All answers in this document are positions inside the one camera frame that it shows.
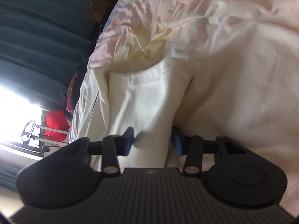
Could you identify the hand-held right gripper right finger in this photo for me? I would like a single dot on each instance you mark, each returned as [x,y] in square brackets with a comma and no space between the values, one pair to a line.
[177,143]

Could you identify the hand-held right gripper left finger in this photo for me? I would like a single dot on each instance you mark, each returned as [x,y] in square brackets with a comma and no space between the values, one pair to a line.
[129,141]

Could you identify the cream white garment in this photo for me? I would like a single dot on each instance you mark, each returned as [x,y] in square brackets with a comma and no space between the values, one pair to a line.
[149,102]

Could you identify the red bag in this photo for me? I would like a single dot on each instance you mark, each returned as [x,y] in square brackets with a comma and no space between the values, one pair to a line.
[56,123]

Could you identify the pastel bed sheet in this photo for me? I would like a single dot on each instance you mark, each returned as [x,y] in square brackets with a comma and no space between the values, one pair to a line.
[144,28]

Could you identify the window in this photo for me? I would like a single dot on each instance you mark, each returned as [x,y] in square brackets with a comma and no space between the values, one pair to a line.
[14,114]

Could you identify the blue curtain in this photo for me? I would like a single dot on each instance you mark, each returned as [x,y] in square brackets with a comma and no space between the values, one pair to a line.
[42,39]
[11,172]

